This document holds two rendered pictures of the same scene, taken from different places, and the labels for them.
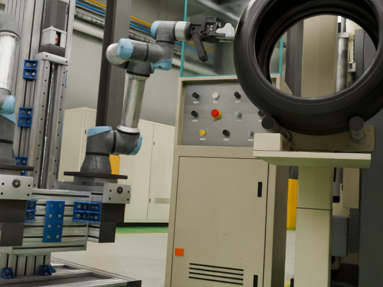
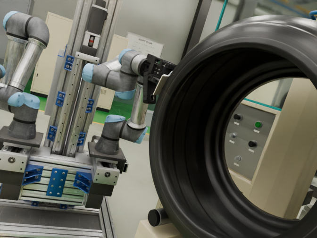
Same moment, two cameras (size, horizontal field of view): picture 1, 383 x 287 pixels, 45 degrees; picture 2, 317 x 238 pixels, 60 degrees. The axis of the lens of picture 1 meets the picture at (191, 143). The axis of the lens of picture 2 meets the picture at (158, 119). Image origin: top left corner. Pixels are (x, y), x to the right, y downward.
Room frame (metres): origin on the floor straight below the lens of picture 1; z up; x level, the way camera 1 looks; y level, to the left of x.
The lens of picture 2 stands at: (0.87, -0.49, 1.28)
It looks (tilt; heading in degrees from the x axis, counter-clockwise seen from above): 9 degrees down; 26
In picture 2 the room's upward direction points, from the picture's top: 17 degrees clockwise
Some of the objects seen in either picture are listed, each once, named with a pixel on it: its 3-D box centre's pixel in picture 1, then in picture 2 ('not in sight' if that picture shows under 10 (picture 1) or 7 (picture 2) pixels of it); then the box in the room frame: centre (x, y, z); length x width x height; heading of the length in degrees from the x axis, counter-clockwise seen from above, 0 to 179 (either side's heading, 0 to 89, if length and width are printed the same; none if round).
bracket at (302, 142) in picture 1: (320, 138); not in sight; (1.80, -0.51, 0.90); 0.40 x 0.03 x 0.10; 69
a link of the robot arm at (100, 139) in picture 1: (100, 139); (114, 125); (2.25, 0.45, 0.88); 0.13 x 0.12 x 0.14; 111
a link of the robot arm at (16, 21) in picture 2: not in sight; (13, 63); (1.84, 0.92, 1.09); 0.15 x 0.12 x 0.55; 111
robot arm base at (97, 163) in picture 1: (96, 163); (108, 142); (2.25, 0.46, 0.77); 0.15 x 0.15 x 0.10
